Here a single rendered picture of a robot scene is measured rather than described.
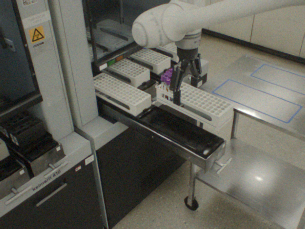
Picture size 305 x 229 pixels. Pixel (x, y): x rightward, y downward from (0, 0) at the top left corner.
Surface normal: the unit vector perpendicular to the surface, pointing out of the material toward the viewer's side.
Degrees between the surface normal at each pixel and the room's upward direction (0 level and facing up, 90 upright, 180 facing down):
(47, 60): 90
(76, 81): 90
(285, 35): 90
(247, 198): 0
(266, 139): 0
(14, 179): 90
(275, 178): 0
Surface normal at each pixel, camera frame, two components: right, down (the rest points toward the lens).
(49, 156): 0.75, 0.38
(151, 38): 0.21, 0.59
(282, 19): -0.66, 0.47
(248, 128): -0.02, -0.80
